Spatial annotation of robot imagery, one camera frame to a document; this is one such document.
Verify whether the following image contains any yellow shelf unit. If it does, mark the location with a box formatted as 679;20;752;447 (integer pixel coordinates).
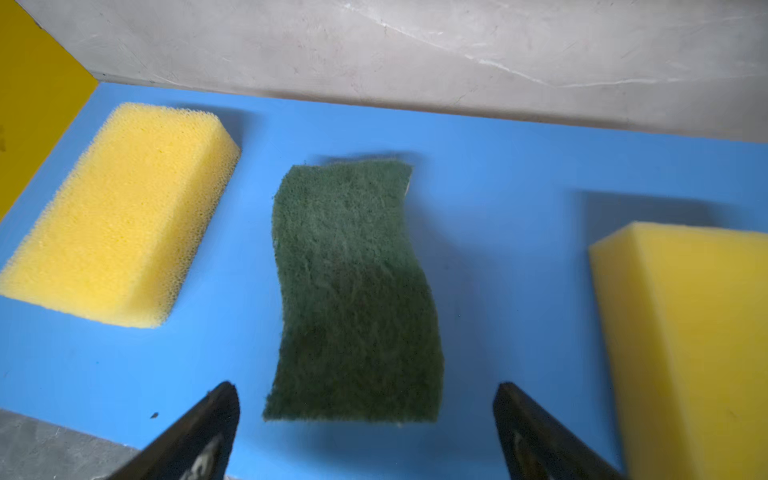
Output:
1;1;767;479

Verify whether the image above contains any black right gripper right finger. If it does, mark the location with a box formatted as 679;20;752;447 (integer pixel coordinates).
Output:
493;382;624;479

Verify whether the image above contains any dark green sponge curved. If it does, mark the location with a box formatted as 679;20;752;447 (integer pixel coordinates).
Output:
263;158;444;424

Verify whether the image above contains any yellow sponge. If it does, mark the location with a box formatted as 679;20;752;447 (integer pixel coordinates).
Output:
589;222;767;479
1;103;241;328

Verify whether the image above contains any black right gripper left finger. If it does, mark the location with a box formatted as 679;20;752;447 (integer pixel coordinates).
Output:
110;381;240;480

